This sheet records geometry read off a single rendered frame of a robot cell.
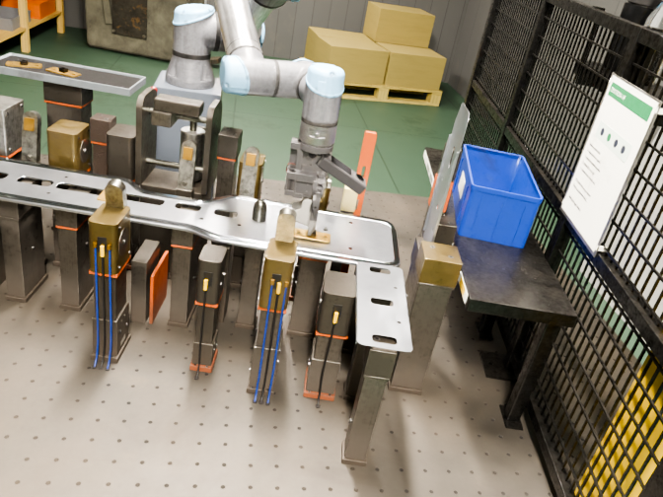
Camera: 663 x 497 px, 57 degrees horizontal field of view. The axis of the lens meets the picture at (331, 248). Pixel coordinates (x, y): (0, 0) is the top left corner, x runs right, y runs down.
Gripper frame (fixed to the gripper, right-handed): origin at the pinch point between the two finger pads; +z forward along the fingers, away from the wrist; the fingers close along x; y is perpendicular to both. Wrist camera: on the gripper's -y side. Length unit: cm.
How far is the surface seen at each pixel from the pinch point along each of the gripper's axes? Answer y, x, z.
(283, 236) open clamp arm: 5.7, 12.4, -3.7
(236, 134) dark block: 22.3, -25.0, -9.9
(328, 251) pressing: -4.0, 5.3, 2.4
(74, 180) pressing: 56, -8, 2
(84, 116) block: 65, -37, -4
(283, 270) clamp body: 4.5, 20.0, -0.3
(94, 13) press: 247, -522, 65
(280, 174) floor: 26, -275, 103
